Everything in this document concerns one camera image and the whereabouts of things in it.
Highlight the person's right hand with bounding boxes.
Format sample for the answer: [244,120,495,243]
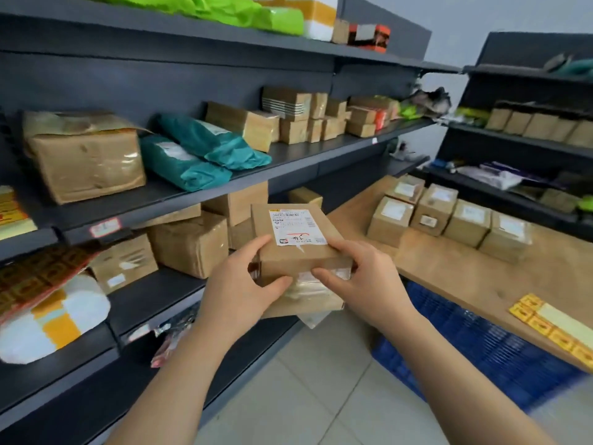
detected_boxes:
[311,238,418,333]

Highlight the person's left hand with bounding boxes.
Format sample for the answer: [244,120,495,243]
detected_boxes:
[196,235,294,338]

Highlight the labelled brown parcel box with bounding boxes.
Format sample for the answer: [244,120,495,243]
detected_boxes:
[251,203,355,289]

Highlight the clear-taped parcel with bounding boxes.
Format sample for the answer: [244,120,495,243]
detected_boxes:
[260,269,347,320]

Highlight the person's right forearm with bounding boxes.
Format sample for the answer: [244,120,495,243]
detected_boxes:
[383,310,559,445]

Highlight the person's left forearm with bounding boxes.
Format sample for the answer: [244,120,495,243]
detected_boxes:
[106,317,246,445]

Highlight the small cube carton white label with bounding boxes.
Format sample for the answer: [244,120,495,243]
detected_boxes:
[478,210,533,265]
[443,199,492,249]
[367,196,415,249]
[386,174,426,205]
[410,183,459,237]

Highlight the pile of taped cardboard boxes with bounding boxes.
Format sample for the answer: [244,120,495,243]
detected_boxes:
[89,180,324,295]

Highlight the teal plastic mailer bag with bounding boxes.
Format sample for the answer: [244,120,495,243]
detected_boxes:
[139,134,233,192]
[155,114,273,171]

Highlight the small white wrapped parcel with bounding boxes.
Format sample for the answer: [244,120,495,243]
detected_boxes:
[390,141,418,163]

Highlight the crumpled clear plastic bag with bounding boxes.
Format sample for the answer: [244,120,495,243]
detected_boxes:
[149,312,197,369]

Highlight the group of tan cardboard boxes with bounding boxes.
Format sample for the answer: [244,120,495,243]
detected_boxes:
[205,86,401,154]

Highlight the red and white shelf tag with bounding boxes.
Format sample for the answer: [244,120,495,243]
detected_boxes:
[89,217,122,239]

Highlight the blue plastic crate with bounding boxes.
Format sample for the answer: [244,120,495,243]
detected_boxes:
[371,279,585,413]

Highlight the grey patterned mailer bag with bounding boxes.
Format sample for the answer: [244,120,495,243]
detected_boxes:
[411,87,453,117]

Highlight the white and purple mailer bags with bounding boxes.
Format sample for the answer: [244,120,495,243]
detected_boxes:
[455,161,565,191]

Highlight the long dark grey shelving unit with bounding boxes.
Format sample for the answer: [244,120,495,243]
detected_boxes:
[0,0,461,445]

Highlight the large wrinkled taped cardboard box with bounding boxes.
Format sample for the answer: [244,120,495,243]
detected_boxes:
[22,110,148,205]

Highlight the short dark grey shelving unit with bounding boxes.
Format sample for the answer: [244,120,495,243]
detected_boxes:
[417,31,593,241]

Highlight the red patterned sticker sheet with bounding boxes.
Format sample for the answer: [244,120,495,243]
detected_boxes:
[0,244,102,326]

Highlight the white foam parcel orange tape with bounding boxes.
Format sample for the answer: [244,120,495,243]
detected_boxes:
[0,273,112,365]

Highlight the orange and black box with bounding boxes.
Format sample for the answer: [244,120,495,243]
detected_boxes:
[347,24,391,53]

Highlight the yellow sticker sheet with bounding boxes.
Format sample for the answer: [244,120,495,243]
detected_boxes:
[0,185,39,241]
[509,293,593,372]

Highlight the row of cardboard boxes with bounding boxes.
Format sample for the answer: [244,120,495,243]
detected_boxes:
[485,103,593,149]

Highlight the white foam box orange tape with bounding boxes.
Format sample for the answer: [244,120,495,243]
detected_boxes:
[252,0,339,42]

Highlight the bright green mailer bags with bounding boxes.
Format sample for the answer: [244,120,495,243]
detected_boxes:
[76,0,305,36]

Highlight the dark green mailer bags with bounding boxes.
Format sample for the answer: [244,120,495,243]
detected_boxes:
[543,52,593,78]

